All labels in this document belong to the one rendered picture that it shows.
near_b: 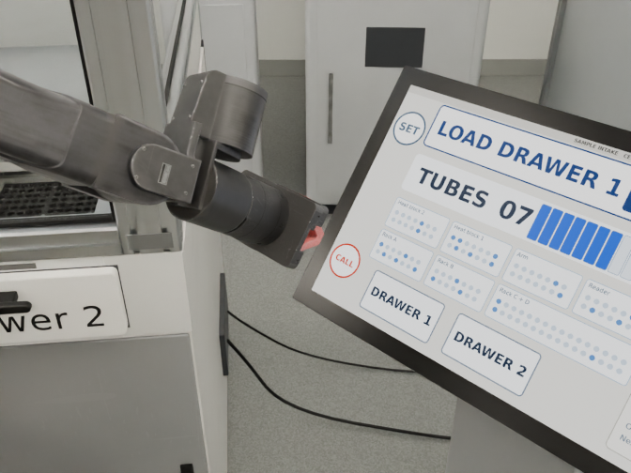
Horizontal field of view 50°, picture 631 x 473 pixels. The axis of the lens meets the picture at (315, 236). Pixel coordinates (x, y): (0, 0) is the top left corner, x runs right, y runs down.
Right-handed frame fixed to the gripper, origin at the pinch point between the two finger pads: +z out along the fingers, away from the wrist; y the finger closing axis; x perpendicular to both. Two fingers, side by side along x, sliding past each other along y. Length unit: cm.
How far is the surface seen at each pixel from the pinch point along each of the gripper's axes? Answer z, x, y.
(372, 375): 125, 37, 46
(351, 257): 7.9, 0.7, -0.4
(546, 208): 8.3, -12.8, -18.1
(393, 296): 8.0, 2.3, -7.4
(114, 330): 7.6, 25.8, 29.7
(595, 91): 165, -76, 39
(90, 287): 1.5, 20.6, 30.9
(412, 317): 8.0, 3.3, -10.5
